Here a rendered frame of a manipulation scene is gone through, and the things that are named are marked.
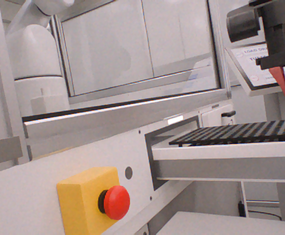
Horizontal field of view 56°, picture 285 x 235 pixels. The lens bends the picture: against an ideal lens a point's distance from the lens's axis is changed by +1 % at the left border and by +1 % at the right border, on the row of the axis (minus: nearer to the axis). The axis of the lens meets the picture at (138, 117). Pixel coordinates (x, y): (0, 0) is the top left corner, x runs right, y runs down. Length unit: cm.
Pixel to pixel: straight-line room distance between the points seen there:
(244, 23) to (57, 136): 46
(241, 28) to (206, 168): 32
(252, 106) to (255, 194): 73
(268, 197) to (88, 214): 221
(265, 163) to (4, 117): 37
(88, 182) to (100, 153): 9
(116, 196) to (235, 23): 46
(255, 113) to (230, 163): 184
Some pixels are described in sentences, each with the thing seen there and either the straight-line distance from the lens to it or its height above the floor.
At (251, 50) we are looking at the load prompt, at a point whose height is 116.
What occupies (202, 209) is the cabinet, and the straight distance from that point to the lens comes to 80.
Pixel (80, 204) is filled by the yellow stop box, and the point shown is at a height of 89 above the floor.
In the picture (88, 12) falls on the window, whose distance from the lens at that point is 48.
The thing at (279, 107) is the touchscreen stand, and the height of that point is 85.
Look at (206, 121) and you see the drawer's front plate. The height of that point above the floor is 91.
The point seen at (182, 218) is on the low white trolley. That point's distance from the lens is 55.
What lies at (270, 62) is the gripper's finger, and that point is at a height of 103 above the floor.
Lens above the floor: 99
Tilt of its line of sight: 3 degrees down
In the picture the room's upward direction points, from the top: 10 degrees counter-clockwise
